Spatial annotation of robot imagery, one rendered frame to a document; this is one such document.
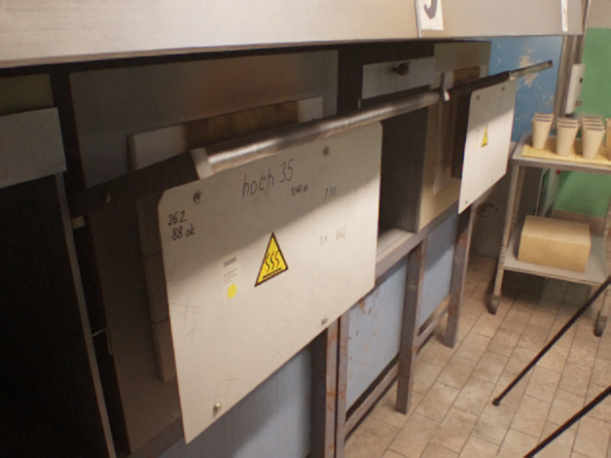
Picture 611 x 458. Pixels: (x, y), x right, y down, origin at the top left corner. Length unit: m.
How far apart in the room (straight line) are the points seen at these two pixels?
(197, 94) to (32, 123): 0.28
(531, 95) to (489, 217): 0.85
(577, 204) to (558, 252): 1.63
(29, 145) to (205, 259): 0.27
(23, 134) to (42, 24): 0.33
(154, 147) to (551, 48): 2.98
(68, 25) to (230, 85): 0.58
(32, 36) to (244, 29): 0.18
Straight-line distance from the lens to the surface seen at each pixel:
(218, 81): 0.88
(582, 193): 4.62
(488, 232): 3.80
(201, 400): 0.83
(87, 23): 0.36
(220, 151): 0.56
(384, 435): 2.22
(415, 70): 1.53
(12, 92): 0.67
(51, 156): 0.68
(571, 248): 3.05
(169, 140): 0.80
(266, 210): 0.82
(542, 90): 3.54
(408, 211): 1.78
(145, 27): 0.38
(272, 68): 0.99
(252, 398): 1.31
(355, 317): 1.67
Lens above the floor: 1.52
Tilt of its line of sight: 22 degrees down
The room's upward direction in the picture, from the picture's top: straight up
